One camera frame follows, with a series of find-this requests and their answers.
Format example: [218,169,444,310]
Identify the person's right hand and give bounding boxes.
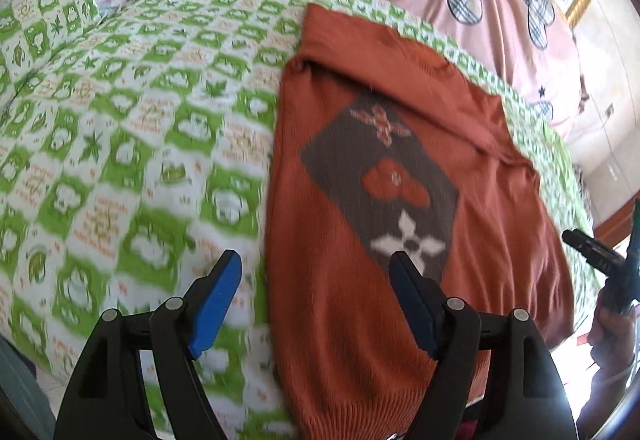
[587,302,640,373]

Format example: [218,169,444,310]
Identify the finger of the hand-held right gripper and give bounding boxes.
[561,228,627,277]

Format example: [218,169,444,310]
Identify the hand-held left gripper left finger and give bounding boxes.
[52,249,244,440]

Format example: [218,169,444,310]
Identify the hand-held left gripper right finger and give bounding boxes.
[388,250,579,440]

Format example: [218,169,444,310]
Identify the green patterned pillow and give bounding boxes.
[0,0,103,85]

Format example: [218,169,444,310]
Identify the green patterned blanket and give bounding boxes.
[0,0,596,440]

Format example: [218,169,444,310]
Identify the person's right forearm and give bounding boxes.
[575,355,638,440]

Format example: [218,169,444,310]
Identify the orange knitted sweater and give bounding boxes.
[265,2,577,440]

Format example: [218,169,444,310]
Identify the white wardrobe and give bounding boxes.
[565,0,640,225]

